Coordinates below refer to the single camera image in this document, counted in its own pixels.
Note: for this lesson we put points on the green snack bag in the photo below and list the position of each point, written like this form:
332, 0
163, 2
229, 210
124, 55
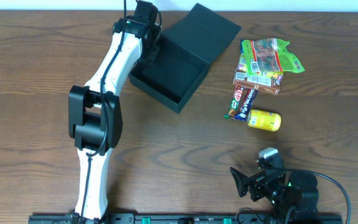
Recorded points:
270, 55

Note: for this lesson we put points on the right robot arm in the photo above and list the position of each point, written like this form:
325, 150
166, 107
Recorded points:
292, 194

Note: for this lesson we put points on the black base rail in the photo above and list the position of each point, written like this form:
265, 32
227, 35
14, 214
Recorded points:
129, 218

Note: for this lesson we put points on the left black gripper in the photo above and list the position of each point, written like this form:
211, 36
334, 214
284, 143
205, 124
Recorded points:
151, 53

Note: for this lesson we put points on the brown chocolate box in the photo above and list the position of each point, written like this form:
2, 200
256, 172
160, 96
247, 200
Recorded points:
257, 82

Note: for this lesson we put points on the black cardboard box with lid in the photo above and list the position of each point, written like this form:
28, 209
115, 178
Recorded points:
186, 51

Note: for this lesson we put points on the red KitKat bar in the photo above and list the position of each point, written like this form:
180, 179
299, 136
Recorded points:
236, 98

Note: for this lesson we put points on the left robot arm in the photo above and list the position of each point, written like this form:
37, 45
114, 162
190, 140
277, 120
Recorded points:
94, 110

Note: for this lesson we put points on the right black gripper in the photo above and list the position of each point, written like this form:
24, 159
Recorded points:
256, 184

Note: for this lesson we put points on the yellow green snack box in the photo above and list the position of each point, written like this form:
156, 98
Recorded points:
273, 75

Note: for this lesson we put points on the yellow plastic bottle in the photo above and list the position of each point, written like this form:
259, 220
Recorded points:
264, 120

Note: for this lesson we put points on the blue Dairy Milk bar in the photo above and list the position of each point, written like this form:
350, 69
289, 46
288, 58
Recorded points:
246, 106

